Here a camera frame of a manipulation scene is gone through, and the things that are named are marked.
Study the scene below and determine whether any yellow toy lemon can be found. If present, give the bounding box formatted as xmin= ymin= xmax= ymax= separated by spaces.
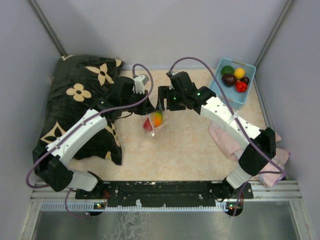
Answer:
xmin=233 ymin=67 xmax=246 ymax=80

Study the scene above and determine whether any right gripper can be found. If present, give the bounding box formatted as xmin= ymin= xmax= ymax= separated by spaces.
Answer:
xmin=155 ymin=86 xmax=185 ymax=112

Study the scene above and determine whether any small dark toy fruit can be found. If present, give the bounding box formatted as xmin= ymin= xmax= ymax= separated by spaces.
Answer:
xmin=240 ymin=76 xmax=250 ymax=85

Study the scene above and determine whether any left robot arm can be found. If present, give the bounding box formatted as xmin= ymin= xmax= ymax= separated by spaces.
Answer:
xmin=30 ymin=74 xmax=154 ymax=199

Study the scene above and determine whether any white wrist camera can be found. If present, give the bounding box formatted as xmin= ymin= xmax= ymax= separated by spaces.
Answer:
xmin=166 ymin=71 xmax=179 ymax=90
xmin=133 ymin=74 xmax=149 ymax=94

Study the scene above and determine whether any red toy apple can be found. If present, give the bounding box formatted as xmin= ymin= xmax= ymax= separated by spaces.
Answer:
xmin=143 ymin=118 xmax=153 ymax=132

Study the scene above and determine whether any black floral pillow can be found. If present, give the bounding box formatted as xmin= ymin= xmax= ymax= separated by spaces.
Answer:
xmin=37 ymin=55 xmax=124 ymax=166

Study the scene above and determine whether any blue plastic basket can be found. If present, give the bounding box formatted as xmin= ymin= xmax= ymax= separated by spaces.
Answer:
xmin=209 ymin=57 xmax=256 ymax=110

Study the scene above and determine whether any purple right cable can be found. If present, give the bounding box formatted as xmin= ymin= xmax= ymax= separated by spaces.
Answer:
xmin=166 ymin=56 xmax=287 ymax=218

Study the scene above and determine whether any dark brown toy fruit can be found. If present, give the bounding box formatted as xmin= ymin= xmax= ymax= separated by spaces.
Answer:
xmin=222 ymin=74 xmax=238 ymax=87

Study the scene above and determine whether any pink cloth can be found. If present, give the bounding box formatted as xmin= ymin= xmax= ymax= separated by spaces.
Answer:
xmin=208 ymin=122 xmax=285 ymax=187

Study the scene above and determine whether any purple cable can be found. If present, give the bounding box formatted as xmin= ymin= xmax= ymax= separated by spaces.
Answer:
xmin=25 ymin=63 xmax=154 ymax=221
xmin=166 ymin=56 xmax=287 ymax=218

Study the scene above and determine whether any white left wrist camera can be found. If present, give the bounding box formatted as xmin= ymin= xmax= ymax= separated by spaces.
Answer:
xmin=133 ymin=74 xmax=149 ymax=94

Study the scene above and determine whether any clear dotted zip bag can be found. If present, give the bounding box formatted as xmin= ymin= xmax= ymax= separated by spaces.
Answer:
xmin=142 ymin=96 xmax=167 ymax=137

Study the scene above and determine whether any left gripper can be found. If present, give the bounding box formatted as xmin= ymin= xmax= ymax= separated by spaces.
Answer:
xmin=121 ymin=89 xmax=156 ymax=116

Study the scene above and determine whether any green toy fruit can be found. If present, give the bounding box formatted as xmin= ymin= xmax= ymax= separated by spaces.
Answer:
xmin=220 ymin=65 xmax=235 ymax=77

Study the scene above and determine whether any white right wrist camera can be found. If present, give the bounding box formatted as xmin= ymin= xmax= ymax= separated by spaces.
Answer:
xmin=166 ymin=71 xmax=179 ymax=90

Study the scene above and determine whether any green orange toy mango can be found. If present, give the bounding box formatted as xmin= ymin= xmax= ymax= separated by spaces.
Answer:
xmin=151 ymin=111 xmax=164 ymax=128

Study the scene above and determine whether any red toy pepper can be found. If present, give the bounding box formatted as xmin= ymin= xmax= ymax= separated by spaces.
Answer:
xmin=235 ymin=81 xmax=248 ymax=93

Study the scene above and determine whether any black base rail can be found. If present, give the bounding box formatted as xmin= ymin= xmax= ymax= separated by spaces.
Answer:
xmin=75 ymin=180 xmax=241 ymax=208

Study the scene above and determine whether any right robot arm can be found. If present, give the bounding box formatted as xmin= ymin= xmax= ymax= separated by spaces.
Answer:
xmin=157 ymin=71 xmax=276 ymax=198

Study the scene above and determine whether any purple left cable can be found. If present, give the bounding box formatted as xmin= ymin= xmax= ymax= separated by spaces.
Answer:
xmin=25 ymin=63 xmax=154 ymax=221

